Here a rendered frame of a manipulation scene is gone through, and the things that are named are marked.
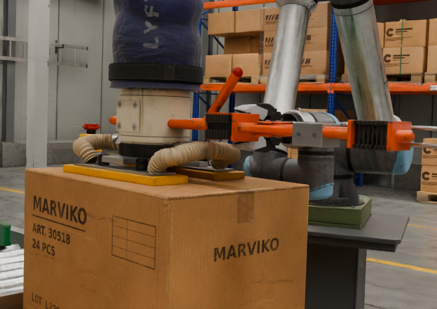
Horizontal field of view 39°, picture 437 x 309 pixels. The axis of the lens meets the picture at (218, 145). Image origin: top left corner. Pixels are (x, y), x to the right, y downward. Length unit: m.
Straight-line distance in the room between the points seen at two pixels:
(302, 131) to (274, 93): 0.49
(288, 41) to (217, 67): 9.03
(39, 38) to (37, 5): 0.25
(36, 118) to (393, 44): 5.55
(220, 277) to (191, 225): 0.14
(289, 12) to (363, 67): 0.28
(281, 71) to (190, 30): 0.33
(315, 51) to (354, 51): 7.74
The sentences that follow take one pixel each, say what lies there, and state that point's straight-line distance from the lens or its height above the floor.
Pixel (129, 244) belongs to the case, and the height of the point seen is 0.83.
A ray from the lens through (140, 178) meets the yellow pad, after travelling 1.32.
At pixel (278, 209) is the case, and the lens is 1.35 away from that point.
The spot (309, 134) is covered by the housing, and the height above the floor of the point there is 1.07.
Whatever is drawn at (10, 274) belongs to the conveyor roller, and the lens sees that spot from 2.21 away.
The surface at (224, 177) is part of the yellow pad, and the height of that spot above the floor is 0.95.
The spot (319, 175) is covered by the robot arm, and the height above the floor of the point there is 0.96.
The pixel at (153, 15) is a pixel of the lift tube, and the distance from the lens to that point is 1.42.
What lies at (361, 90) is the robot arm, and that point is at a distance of 1.89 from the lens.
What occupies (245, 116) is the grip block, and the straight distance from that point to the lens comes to 1.29.
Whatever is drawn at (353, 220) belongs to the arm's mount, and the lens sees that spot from 2.02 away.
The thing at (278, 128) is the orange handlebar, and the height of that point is 1.07.
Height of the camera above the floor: 1.10
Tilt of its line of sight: 3 degrees down
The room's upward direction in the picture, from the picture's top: 2 degrees clockwise
